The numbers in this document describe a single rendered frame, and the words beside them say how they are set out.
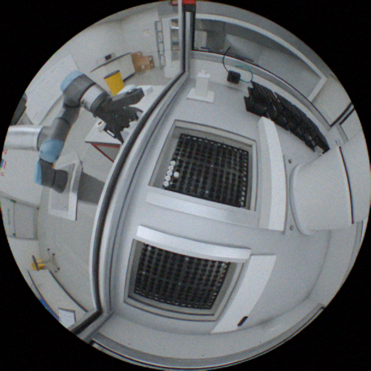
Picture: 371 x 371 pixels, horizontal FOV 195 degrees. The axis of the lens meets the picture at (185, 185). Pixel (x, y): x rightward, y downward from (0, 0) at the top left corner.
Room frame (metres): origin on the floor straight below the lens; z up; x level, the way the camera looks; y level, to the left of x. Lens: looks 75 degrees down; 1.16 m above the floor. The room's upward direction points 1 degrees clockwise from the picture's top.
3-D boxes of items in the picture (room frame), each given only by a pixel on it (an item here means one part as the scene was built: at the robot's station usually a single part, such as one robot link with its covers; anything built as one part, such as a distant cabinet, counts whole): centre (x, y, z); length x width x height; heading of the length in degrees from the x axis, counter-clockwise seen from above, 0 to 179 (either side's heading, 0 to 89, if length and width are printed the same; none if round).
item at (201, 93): (0.39, -0.05, 1.00); 0.09 x 0.08 x 0.10; 77
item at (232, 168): (0.13, -0.07, 0.87); 0.22 x 0.18 x 0.06; 77
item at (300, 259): (0.02, -0.33, 0.93); 1.00 x 0.94 x 0.03; 167
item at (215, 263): (-0.18, 0.01, 0.87); 0.22 x 0.18 x 0.06; 77
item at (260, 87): (0.38, -0.27, 0.99); 0.12 x 0.09 x 0.09; 167
